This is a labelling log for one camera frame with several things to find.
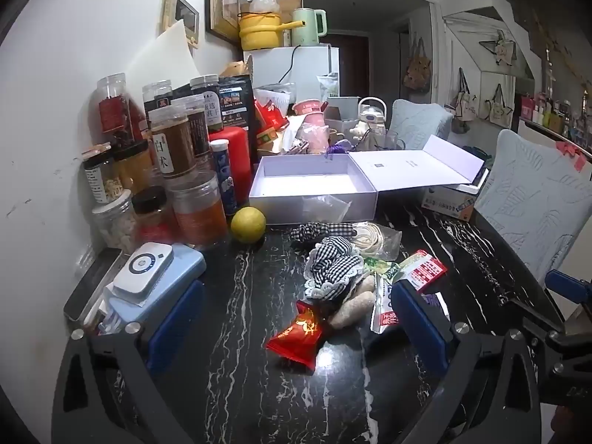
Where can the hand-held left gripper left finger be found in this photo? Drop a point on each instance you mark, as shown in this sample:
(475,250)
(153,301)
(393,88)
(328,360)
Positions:
(178,319)

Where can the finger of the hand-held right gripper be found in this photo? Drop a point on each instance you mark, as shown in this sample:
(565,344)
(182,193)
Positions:
(564,284)
(536,317)

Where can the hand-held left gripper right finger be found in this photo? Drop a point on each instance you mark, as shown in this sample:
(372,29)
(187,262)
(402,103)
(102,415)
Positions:
(416,328)

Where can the purple packet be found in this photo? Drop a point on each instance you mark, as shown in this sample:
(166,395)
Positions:
(437,305)

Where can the silver foil packet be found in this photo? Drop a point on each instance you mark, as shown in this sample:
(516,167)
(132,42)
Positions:
(383,305)

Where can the red white packet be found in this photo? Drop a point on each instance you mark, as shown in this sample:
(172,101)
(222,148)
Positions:
(425,270)

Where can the green yellow packet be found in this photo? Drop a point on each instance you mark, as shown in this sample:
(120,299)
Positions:
(381,268)

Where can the gingham dress plush doll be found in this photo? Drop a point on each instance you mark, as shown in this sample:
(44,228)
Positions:
(333,268)

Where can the red gold snack packet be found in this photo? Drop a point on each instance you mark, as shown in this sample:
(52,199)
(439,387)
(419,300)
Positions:
(300,333)

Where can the black white gingham bow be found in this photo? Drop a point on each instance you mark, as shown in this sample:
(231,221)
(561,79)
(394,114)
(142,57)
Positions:
(319,232)

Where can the clear plastic bag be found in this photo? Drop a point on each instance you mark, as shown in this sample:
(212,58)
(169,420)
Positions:
(328,208)

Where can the lavender gift box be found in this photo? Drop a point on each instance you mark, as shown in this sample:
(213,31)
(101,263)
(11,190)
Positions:
(314,180)

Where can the light blue case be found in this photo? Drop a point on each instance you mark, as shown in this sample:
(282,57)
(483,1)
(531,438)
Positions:
(185,263)

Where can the white rounded device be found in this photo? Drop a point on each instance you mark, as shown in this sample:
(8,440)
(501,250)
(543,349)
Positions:
(143,268)

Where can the large light blue covered chair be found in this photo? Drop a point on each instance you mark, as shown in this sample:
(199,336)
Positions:
(532,203)

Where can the silver smartphone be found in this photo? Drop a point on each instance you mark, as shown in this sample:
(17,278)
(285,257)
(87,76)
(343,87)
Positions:
(90,286)

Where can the wide jar with orange label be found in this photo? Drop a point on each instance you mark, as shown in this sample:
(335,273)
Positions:
(199,210)

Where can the jar of white pieces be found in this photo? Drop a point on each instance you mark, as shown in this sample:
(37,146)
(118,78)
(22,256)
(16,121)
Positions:
(115,224)

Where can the small black-lid spice jar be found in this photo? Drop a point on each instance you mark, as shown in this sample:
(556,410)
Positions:
(150,208)

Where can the yellow lemon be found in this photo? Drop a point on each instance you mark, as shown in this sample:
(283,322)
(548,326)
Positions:
(248,224)

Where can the pink bow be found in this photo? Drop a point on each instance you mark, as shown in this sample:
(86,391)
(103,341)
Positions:
(569,152)

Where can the white flat box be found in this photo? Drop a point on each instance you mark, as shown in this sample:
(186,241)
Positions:
(467,186)

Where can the blue tablet tube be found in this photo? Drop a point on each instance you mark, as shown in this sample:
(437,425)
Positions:
(224,175)

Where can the black-lid jar of orange powder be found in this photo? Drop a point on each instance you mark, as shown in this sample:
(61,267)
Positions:
(135,166)

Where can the pink-lid small jar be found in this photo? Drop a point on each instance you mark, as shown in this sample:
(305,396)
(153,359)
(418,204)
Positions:
(99,178)

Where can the red plastic canister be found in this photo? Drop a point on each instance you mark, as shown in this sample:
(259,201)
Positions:
(233,162)

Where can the row of bottles and boxes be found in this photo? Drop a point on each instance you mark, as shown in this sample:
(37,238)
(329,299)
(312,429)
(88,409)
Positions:
(559,115)

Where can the jar of brown powder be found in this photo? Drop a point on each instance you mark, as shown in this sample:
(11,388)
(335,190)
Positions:
(173,145)

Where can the cream tote bag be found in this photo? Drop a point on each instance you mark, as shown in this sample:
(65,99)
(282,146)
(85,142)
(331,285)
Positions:
(464,101)
(495,108)

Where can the clear glass mug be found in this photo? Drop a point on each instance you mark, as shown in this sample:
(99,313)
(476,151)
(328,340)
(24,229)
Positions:
(386,141)

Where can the tall jar with dark label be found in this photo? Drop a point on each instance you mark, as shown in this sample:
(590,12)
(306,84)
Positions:
(200,129)

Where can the purple ribbon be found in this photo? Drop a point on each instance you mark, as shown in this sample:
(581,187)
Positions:
(337,149)

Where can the small green red box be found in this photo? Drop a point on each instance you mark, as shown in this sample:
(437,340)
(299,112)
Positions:
(268,138)

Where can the small light blue covered chair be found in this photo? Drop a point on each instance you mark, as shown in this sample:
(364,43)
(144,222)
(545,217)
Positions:
(421,122)

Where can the brown mug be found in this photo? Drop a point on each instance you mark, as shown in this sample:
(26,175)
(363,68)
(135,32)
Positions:
(336,137)

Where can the clear water kettle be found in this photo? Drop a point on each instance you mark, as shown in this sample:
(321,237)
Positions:
(370,118)

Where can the pink bag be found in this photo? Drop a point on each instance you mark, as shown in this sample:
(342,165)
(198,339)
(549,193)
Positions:
(314,138)

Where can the jar of red dried berries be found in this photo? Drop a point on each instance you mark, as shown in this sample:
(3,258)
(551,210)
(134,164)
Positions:
(115,111)

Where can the red envelope packet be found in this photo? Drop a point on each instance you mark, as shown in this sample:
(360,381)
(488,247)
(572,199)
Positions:
(270,115)

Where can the black-lid jar with green label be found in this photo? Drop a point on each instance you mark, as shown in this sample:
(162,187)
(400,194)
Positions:
(208,97)

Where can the black printed pouch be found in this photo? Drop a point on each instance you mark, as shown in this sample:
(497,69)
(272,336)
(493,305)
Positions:
(236,101)

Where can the clear-lid jar of dark contents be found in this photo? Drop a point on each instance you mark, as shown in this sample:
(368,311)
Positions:
(157,95)

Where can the grey open box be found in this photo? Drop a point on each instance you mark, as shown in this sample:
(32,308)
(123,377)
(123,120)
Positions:
(344,108)

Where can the white printed paper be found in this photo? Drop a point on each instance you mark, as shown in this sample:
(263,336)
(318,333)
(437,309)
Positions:
(277,97)

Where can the star shaped hanging bag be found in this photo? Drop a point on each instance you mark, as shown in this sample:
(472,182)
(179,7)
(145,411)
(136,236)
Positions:
(502,48)

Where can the pink paper cup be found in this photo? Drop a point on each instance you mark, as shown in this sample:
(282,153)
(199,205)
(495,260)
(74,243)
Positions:
(307,108)

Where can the brown hanging bag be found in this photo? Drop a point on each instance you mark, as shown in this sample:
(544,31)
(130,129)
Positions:
(417,74)

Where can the white foam board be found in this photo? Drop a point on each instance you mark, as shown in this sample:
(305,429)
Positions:
(159,64)

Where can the woven basket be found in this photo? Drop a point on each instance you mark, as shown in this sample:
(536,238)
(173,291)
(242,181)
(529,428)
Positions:
(236,69)

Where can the green white pouch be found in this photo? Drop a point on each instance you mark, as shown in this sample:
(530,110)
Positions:
(329,85)

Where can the dark wooden door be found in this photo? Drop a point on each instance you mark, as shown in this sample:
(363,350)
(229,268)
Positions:
(351,64)

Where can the white mini fridge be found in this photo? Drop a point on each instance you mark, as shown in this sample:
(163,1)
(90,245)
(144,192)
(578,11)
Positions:
(305,69)

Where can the yellow pot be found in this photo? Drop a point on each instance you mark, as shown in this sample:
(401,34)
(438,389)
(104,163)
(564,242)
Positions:
(259,30)

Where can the green electric kettle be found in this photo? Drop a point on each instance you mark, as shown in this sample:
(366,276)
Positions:
(307,27)

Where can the gold framed picture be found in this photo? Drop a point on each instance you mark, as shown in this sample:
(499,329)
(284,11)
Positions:
(224,0)

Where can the clear plastic wrap bundle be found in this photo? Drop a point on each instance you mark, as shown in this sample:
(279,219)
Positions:
(263,3)

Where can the beige wall intercom panel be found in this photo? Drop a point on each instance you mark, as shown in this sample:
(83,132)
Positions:
(182,14)

